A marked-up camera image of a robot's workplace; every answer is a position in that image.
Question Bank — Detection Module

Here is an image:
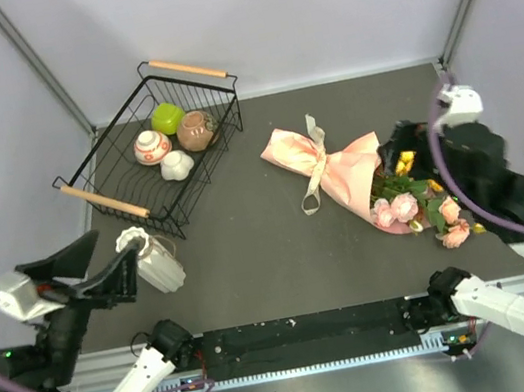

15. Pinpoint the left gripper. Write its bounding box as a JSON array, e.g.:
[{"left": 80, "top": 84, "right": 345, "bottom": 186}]
[{"left": 14, "top": 219, "right": 164, "bottom": 386}]

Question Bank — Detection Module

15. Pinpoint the yellow flower bunch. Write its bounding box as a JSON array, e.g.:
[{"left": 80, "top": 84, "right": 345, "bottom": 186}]
[{"left": 395, "top": 151, "right": 444, "bottom": 193}]

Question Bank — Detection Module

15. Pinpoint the pink flower bunch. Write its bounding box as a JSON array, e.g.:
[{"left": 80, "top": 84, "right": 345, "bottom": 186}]
[{"left": 370, "top": 174, "right": 485, "bottom": 249}]

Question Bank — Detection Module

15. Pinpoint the pink wrapping paper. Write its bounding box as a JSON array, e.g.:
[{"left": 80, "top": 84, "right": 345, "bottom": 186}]
[{"left": 256, "top": 104, "right": 433, "bottom": 258}]

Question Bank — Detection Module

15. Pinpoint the beige ribbon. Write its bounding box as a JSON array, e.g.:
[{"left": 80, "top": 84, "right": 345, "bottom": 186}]
[{"left": 301, "top": 114, "right": 327, "bottom": 216}]

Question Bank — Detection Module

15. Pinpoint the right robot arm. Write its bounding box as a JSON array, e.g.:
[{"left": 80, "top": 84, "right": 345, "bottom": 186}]
[{"left": 378, "top": 120, "right": 524, "bottom": 337}]

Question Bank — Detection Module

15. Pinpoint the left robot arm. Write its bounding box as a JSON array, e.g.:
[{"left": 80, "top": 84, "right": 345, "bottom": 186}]
[{"left": 0, "top": 227, "right": 195, "bottom": 392}]

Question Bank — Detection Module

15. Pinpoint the white ribbed ceramic vase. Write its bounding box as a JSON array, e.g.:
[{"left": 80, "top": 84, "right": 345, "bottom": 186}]
[{"left": 115, "top": 227, "right": 186, "bottom": 293}]

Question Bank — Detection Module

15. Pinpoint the white flower-shaped cup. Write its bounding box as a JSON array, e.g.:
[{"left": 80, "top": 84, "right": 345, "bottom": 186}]
[{"left": 160, "top": 150, "right": 195, "bottom": 182}]

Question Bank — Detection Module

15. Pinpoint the white red-patterned bowl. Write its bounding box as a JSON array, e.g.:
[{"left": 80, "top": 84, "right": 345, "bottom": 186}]
[{"left": 133, "top": 130, "right": 172, "bottom": 166}]

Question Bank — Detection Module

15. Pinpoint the green plastic cup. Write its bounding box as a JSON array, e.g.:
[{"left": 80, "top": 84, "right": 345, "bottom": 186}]
[{"left": 151, "top": 102, "right": 186, "bottom": 136}]

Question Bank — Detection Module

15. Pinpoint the brown ceramic cup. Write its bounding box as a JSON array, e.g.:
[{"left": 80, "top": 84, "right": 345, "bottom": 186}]
[{"left": 176, "top": 110, "right": 218, "bottom": 153}]

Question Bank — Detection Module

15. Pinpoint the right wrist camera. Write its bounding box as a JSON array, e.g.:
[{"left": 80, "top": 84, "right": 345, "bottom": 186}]
[{"left": 432, "top": 83, "right": 483, "bottom": 133}]

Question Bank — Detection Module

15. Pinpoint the aluminium front rail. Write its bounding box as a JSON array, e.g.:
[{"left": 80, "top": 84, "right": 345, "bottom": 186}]
[{"left": 69, "top": 275, "right": 524, "bottom": 391}]

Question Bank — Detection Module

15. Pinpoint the black wire basket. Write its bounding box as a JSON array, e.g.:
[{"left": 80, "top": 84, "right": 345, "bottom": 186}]
[{"left": 53, "top": 60, "right": 244, "bottom": 238}]

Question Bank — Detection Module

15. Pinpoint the slotted cable duct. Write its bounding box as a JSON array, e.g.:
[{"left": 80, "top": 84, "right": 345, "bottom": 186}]
[{"left": 152, "top": 329, "right": 477, "bottom": 392}]

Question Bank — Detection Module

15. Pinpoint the left frame post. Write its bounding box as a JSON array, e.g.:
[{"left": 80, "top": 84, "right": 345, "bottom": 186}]
[{"left": 0, "top": 7, "right": 96, "bottom": 137}]

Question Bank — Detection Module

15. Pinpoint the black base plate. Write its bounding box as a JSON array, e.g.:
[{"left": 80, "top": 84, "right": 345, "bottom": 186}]
[{"left": 201, "top": 299, "right": 421, "bottom": 381}]

